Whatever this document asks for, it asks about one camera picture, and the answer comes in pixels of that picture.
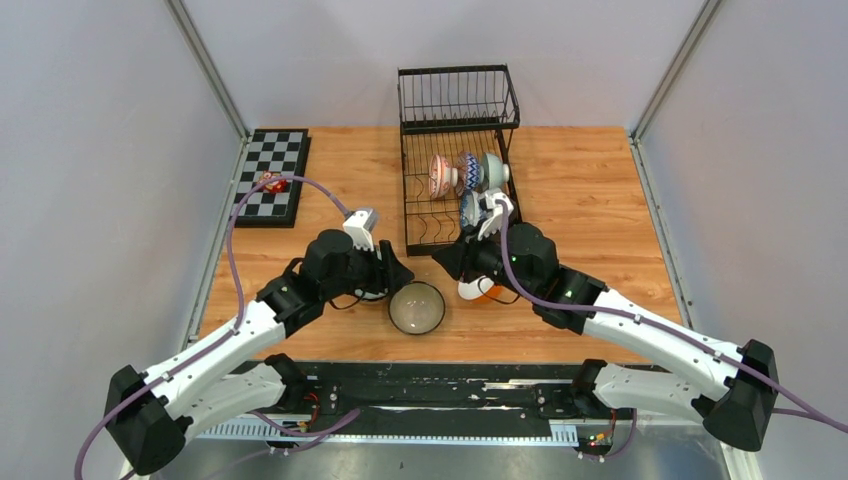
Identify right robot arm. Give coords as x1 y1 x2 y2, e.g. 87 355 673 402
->
432 223 778 452

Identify black white chessboard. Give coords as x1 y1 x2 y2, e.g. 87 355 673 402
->
232 128 311 228

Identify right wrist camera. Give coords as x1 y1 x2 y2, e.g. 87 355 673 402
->
477 189 514 240

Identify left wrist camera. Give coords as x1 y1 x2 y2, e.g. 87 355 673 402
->
342 207 379 251

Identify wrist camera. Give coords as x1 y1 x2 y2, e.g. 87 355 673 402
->
477 189 514 240
342 207 379 251

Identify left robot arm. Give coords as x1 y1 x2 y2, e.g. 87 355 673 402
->
104 229 414 476

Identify red owl toy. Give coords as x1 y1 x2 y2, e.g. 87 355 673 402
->
257 171 288 194

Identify white orange bowl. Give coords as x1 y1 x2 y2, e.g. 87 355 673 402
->
457 276 498 303

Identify black beige bowl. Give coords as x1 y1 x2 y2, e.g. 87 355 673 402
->
388 281 446 335

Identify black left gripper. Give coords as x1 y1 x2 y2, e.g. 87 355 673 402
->
322 236 414 301

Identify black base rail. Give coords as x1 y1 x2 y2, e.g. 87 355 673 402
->
148 360 747 448

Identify orange floral pattern bowl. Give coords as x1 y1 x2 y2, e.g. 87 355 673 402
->
429 154 459 199

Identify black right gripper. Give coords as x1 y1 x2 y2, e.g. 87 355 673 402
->
432 218 538 302

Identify teal dashed pattern bowl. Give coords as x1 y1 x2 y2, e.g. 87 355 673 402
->
480 152 511 190

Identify white blue striped bowl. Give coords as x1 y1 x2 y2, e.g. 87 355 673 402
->
459 190 486 229

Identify black wire dish rack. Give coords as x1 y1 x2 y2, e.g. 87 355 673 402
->
397 64 520 256

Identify orange geometric pattern bowl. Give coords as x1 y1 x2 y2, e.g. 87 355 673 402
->
455 152 484 196

